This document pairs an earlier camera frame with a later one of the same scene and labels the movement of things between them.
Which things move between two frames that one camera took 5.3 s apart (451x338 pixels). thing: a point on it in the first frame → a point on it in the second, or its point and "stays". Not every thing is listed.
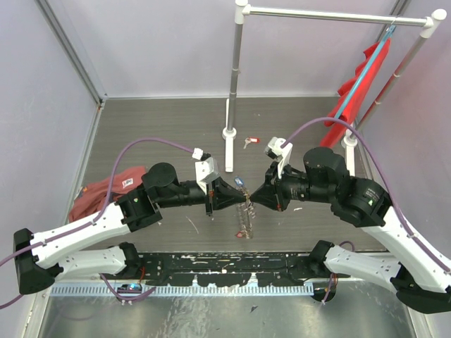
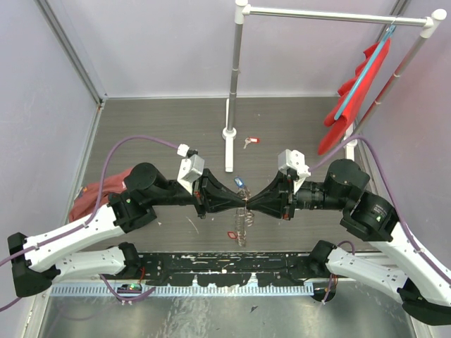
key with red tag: (239, 234) → (232, 234)
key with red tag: (254, 139) stays
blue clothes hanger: (389, 32) stays
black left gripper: (226, 195) stays
